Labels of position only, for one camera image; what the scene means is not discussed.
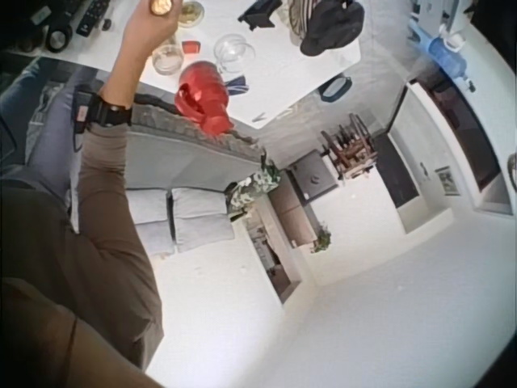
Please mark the glass with yellow liquid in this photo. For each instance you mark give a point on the glass with yellow liquid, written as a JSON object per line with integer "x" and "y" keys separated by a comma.
{"x": 191, "y": 13}

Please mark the black rimmed tray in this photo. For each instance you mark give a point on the black rimmed tray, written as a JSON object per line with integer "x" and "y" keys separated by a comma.
{"x": 335, "y": 87}

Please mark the golden round object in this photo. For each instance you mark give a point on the golden round object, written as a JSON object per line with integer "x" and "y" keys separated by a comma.
{"x": 160, "y": 5}

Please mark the dark window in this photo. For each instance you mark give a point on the dark window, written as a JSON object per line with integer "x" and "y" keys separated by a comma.
{"x": 464, "y": 129}

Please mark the blue striped cloth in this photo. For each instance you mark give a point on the blue striped cloth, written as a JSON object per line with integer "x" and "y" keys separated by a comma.
{"x": 238, "y": 84}

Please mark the clear glass bowl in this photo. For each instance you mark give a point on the clear glass bowl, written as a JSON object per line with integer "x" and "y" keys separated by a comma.
{"x": 235, "y": 51}

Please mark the white shelf unit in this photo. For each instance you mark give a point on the white shelf unit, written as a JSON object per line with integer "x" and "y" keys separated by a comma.
{"x": 272, "y": 254}

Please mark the person's legs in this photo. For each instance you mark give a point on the person's legs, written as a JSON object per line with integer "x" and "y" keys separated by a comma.
{"x": 44, "y": 121}

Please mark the black round speaker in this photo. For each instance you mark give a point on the black round speaker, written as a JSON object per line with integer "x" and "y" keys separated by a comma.
{"x": 59, "y": 39}

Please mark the black wrist band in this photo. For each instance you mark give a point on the black wrist band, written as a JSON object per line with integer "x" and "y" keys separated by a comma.
{"x": 113, "y": 114}

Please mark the person's right fingers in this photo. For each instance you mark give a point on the person's right fingers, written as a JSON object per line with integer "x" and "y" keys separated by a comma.
{"x": 167, "y": 21}

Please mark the black remote control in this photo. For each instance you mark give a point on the black remote control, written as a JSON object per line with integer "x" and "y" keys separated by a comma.
{"x": 94, "y": 17}

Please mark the wooden cabinet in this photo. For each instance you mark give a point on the wooden cabinet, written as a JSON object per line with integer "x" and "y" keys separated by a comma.
{"x": 291, "y": 216}

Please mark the small green plant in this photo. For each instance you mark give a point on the small green plant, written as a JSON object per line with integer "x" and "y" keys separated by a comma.
{"x": 322, "y": 239}

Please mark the small red box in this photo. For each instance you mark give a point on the small red box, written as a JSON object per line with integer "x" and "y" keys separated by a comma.
{"x": 191, "y": 47}

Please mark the dark door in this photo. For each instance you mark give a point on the dark door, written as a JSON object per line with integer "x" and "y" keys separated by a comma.
{"x": 396, "y": 174}

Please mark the white water dispenser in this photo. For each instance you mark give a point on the white water dispenser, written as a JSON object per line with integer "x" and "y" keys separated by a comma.
{"x": 438, "y": 16}

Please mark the red plastic jug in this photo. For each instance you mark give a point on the red plastic jug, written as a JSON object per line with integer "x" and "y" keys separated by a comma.
{"x": 204, "y": 95}

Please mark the person's right hand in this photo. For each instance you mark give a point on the person's right hand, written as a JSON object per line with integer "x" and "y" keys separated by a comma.
{"x": 147, "y": 30}

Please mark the white flowering plant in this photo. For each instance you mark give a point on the white flowering plant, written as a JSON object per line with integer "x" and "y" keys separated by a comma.
{"x": 254, "y": 186}

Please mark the wooden wine rack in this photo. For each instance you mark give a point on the wooden wine rack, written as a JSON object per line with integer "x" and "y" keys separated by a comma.
{"x": 350, "y": 149}

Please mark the dark grey cabinet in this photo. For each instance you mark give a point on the dark grey cabinet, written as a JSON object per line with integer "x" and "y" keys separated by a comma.
{"x": 313, "y": 174}

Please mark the blue water bottle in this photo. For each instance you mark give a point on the blue water bottle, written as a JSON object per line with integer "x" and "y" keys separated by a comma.
{"x": 446, "y": 50}

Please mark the clear glass jar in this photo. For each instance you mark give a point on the clear glass jar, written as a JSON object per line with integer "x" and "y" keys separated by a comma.
{"x": 167, "y": 60}

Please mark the grey cushion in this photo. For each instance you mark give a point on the grey cushion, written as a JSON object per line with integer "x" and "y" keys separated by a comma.
{"x": 151, "y": 222}
{"x": 200, "y": 220}

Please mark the grey sofa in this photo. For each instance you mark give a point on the grey sofa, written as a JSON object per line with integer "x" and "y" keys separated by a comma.
{"x": 182, "y": 161}

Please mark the black stand device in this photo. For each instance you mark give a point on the black stand device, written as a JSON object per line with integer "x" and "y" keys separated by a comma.
{"x": 260, "y": 14}

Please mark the framed picture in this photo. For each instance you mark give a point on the framed picture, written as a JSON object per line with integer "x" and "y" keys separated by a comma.
{"x": 447, "y": 181}

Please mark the small grey clip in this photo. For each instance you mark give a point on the small grey clip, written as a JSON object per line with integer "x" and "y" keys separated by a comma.
{"x": 260, "y": 117}

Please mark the small black object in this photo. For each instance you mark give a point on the small black object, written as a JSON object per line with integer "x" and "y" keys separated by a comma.
{"x": 106, "y": 24}

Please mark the dark cap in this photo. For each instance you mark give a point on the dark cap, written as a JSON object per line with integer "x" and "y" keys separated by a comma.
{"x": 331, "y": 28}

